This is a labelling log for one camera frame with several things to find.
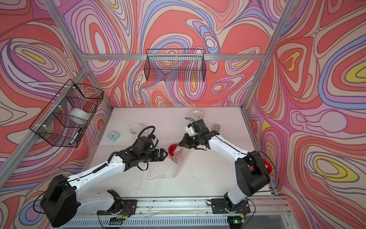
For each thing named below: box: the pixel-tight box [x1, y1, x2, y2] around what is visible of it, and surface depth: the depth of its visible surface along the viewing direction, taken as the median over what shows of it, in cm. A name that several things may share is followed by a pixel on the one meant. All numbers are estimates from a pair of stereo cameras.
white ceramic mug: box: [129, 123, 143, 140], surface depth 99 cm
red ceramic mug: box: [167, 143, 179, 162], surface depth 88 cm
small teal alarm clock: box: [107, 131, 121, 143], surface depth 101 cm
